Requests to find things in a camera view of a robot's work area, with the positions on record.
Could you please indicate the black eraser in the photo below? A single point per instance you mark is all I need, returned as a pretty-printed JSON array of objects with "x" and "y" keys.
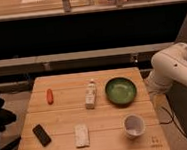
[{"x": 41, "y": 135}]

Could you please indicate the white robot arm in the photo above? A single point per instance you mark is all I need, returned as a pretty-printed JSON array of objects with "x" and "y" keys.
[{"x": 169, "y": 65}]

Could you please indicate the green ceramic bowl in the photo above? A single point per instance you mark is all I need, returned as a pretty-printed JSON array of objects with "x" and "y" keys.
[{"x": 120, "y": 91}]

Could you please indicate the white tube bottle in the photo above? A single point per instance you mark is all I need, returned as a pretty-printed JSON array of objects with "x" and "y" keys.
[{"x": 90, "y": 95}]

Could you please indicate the orange carrot toy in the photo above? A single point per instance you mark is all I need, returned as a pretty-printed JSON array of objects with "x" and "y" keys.
[{"x": 49, "y": 96}]

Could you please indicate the white sponge block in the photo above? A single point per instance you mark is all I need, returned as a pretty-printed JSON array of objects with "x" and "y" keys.
[{"x": 82, "y": 135}]

